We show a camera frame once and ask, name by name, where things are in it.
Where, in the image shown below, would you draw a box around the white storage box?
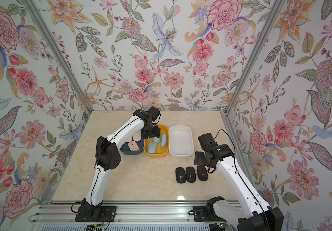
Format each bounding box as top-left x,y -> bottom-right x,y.
169,125 -> 195,159

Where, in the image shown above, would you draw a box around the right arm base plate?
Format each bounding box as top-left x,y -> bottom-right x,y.
188,196 -> 236,222

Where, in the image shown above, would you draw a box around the aluminium front rail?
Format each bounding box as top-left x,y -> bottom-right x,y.
27,200 -> 279,231

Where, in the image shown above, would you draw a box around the left aluminium corner post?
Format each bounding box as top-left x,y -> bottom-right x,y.
22,0 -> 93,115

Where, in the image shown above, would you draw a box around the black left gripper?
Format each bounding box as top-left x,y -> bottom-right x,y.
142,124 -> 162,141

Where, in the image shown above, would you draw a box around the light blue mouse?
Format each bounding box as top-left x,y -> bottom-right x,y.
147,142 -> 157,154
152,137 -> 161,143
160,133 -> 167,148

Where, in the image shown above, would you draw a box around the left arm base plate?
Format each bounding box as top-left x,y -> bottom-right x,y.
75,198 -> 117,222

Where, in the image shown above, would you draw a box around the pink mouse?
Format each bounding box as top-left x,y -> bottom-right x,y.
133,130 -> 142,142
126,136 -> 133,142
128,141 -> 140,152

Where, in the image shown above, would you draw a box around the yellow storage box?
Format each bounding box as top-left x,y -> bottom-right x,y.
143,125 -> 169,158

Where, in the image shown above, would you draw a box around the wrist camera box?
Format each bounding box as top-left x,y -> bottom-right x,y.
147,106 -> 161,122
198,133 -> 218,153

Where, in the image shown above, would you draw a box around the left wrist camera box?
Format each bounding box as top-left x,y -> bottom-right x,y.
147,106 -> 161,122

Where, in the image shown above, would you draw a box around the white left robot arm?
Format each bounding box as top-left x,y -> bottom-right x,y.
80,107 -> 161,220

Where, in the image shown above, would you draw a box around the right aluminium corner post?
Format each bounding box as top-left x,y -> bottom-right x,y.
223,0 -> 285,116

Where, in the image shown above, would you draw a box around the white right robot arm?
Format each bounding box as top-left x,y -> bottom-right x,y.
195,144 -> 284,231

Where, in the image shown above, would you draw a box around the dark teal storage box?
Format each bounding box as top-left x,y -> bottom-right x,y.
120,130 -> 144,155

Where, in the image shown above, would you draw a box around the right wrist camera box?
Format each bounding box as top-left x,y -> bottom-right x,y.
198,133 -> 218,153

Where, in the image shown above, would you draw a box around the black mouse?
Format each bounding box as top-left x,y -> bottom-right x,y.
175,167 -> 186,183
196,166 -> 208,182
185,167 -> 196,183

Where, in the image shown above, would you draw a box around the aluminium corner post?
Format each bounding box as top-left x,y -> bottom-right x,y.
22,0 -> 93,115
223,0 -> 285,116

